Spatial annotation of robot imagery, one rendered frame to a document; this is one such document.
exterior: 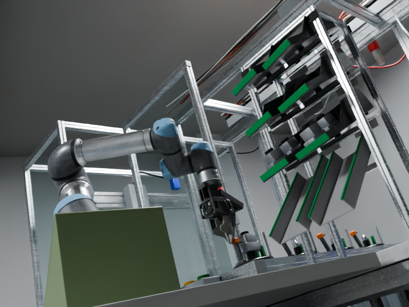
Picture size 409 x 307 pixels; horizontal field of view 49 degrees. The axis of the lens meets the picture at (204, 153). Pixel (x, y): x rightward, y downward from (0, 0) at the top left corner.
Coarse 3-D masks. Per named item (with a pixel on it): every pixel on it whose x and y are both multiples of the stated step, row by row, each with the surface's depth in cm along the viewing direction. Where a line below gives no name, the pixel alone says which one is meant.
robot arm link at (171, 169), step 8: (160, 160) 157; (168, 160) 152; (176, 160) 152; (184, 160) 154; (168, 168) 154; (176, 168) 153; (184, 168) 154; (192, 168) 154; (168, 176) 155; (176, 176) 156
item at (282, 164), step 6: (312, 120) 144; (300, 132) 157; (300, 138) 157; (300, 144) 136; (288, 156) 131; (294, 156) 132; (282, 162) 131; (288, 162) 130; (270, 168) 135; (276, 168) 133; (282, 168) 132; (264, 174) 138; (270, 174) 136; (264, 180) 139
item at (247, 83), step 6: (270, 48) 152; (276, 48) 154; (270, 54) 150; (258, 66) 144; (276, 66) 151; (252, 72) 143; (258, 72) 143; (264, 72) 147; (270, 72) 154; (246, 78) 145; (252, 78) 144; (258, 78) 149; (264, 78) 155; (240, 84) 148; (246, 84) 146; (252, 84) 151; (258, 84) 158; (234, 90) 151; (240, 90) 149; (246, 90) 154
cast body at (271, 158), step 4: (272, 148) 137; (276, 148) 137; (280, 148) 137; (268, 152) 137; (272, 152) 136; (276, 152) 136; (280, 152) 136; (268, 156) 136; (272, 156) 135; (276, 156) 136; (280, 156) 136; (284, 156) 137; (268, 160) 137; (272, 160) 136; (276, 160) 135; (280, 160) 135; (268, 164) 138; (272, 164) 135; (268, 168) 137
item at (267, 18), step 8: (368, 0) 237; (376, 0) 236; (264, 16) 224; (272, 16) 222; (344, 16) 248; (352, 16) 244; (256, 24) 228; (264, 24) 226; (256, 32) 230; (248, 40) 234; (232, 48) 240; (240, 48) 239; (224, 56) 244; (232, 56) 244; (216, 64) 249; (208, 72) 254; (216, 72) 254; (200, 80) 260; (264, 88) 291; (248, 96) 299; (328, 96) 257; (240, 104) 304; (320, 112) 260; (248, 152) 307
